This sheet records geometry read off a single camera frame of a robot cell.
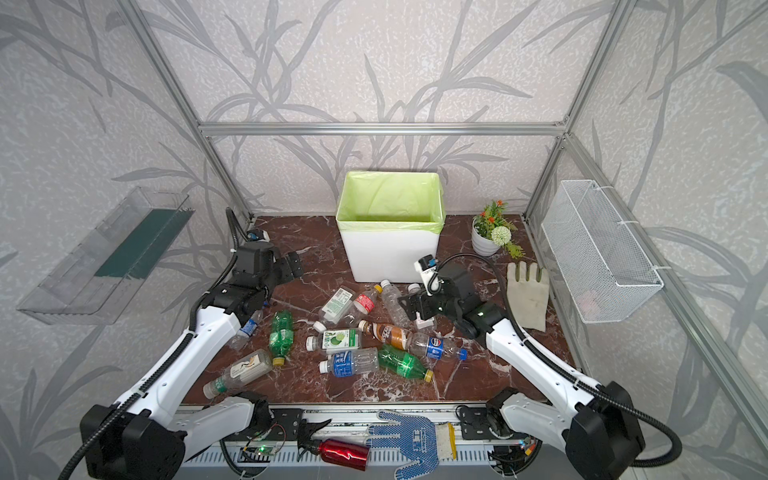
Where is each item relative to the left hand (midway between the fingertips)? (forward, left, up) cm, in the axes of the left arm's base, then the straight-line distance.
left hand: (288, 251), depth 81 cm
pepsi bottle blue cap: (-20, -40, -17) cm, 48 cm away
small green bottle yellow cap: (-17, +3, -19) cm, 26 cm away
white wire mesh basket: (-14, -74, +13) cm, 76 cm away
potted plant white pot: (+15, -61, -9) cm, 63 cm away
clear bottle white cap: (-6, -29, -22) cm, 37 cm away
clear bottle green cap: (-26, +10, -17) cm, 33 cm away
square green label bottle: (-7, -11, -19) cm, 23 cm away
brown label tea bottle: (-16, -28, -17) cm, 37 cm away
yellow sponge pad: (-40, -43, -21) cm, 62 cm away
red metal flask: (-44, -18, -17) cm, 51 cm away
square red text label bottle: (-12, -37, -20) cm, 44 cm away
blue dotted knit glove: (-40, -36, -21) cm, 58 cm away
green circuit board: (-43, +2, -22) cm, 49 cm away
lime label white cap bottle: (-17, -12, -19) cm, 28 cm away
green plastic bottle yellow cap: (-23, -32, -22) cm, 45 cm away
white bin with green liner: (+23, -26, -12) cm, 37 cm away
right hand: (-7, -34, -5) cm, 35 cm away
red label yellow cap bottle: (-6, -20, -17) cm, 27 cm away
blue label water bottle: (-24, -18, -17) cm, 35 cm away
